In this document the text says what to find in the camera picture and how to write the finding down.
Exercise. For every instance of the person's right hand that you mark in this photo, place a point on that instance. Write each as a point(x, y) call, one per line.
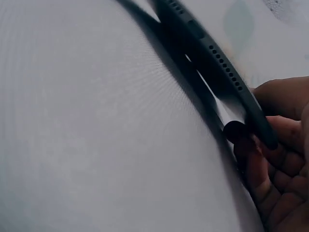
point(287, 174)

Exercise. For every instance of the dark grey tablet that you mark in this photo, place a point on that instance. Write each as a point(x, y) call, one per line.
point(205, 58)

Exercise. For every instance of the white stylus pen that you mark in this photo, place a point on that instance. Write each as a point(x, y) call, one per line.
point(224, 106)

